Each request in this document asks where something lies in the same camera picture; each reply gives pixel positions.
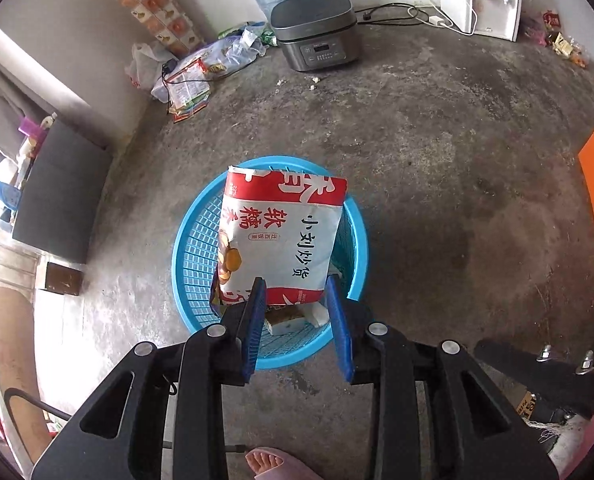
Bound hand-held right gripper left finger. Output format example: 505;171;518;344
31;276;268;480

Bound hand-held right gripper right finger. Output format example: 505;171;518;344
325;275;560;480

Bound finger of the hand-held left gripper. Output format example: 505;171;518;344
474;338;594;411

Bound blue plastic mesh basket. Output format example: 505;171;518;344
171;156;369;372

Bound white and red snack bag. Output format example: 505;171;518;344
211;164;349;318

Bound white paper scrap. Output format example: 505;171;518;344
309;300;330;328

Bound person's foot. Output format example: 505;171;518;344
247;449;285;476

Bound foot in pink slipper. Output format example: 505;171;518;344
244;447;328;480

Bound grey cabinet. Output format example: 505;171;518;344
11;119;114;266

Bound beige table leg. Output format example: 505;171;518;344
0;285;45;461

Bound red printed packet stack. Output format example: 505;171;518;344
151;57;212;125

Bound clear plastic bag of packets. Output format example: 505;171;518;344
177;25;268;81

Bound pile of small household items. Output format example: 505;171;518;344
14;112;58;186

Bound blue detergent bottle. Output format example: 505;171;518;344
0;179;22;211

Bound white plastic bag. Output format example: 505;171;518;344
124;41;170;92

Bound grey rice cooker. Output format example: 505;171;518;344
269;0;364;73

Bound grey curtain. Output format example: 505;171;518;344
0;42;100;161

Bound tile patterned paper roll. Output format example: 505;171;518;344
93;0;203;58

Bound scattered snack wrappers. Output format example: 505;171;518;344
520;10;590;68

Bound black metal frame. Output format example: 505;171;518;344
4;387;72;421

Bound black power cable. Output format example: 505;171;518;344
354;2;428;23

